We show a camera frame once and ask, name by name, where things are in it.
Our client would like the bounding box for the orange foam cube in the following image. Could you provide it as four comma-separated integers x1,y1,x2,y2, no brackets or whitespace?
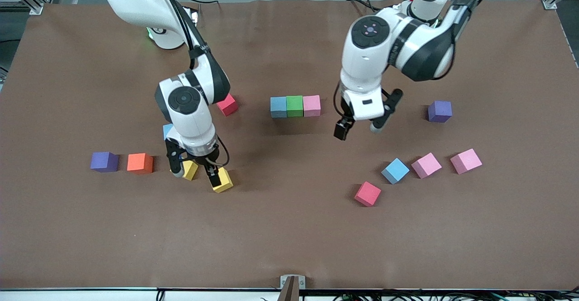
127,153,154,174

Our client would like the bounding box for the pink foam cube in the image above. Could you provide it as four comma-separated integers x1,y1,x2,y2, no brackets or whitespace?
450,148,483,175
303,95,322,117
411,153,442,179

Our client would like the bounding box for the purple foam cube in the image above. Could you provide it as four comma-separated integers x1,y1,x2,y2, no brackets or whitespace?
428,100,453,123
90,152,119,173

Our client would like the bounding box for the yellow foam cube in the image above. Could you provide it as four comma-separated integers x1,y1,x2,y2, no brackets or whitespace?
181,160,199,181
212,167,234,194

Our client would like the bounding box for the brown table mat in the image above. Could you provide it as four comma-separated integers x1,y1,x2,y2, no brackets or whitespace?
0,0,579,290

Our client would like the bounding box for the black left base cable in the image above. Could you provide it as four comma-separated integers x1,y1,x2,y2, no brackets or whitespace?
346,0,383,13

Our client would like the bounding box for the red foam cube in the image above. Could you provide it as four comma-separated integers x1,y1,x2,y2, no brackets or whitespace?
216,94,239,116
354,181,382,207

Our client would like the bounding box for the green foam cube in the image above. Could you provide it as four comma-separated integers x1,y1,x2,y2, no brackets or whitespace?
286,95,304,117

